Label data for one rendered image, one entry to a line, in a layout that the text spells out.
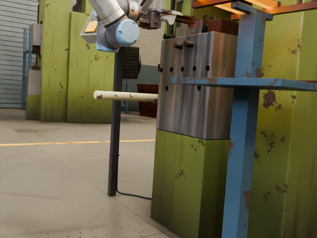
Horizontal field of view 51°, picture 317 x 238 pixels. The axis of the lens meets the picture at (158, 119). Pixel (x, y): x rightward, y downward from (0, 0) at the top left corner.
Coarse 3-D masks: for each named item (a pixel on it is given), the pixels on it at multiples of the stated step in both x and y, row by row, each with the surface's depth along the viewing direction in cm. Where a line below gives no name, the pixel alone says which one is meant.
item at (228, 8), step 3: (225, 3) 113; (228, 3) 114; (216, 6) 114; (219, 6) 114; (222, 6) 113; (225, 6) 113; (228, 6) 114; (225, 9) 117; (228, 9) 117; (231, 9) 117; (234, 9) 117; (234, 12) 121; (237, 12) 120; (240, 12) 120
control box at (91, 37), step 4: (136, 0) 188; (140, 0) 187; (92, 12) 202; (92, 16) 200; (88, 20) 200; (92, 20) 198; (96, 20) 196; (84, 28) 197; (96, 28) 192; (84, 32) 195; (92, 32) 192; (96, 32) 190; (84, 36) 196; (88, 36) 195; (92, 36) 193; (96, 36) 192; (88, 40) 198; (92, 40) 197
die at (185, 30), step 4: (196, 20) 154; (200, 20) 151; (204, 20) 151; (184, 24) 161; (192, 24) 156; (196, 24) 154; (200, 24) 151; (204, 24) 151; (176, 28) 166; (180, 28) 164; (184, 28) 161; (188, 28) 159; (192, 28) 156; (196, 28) 154; (200, 28) 151; (176, 32) 166; (180, 32) 164; (184, 32) 161; (188, 32) 159; (192, 32) 156; (196, 32) 154; (200, 32) 151; (204, 32) 152; (176, 36) 166; (180, 36) 164
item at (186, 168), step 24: (168, 144) 161; (192, 144) 146; (216, 144) 143; (168, 168) 161; (192, 168) 146; (216, 168) 144; (168, 192) 161; (192, 192) 146; (216, 192) 146; (168, 216) 160; (192, 216) 145; (216, 216) 147
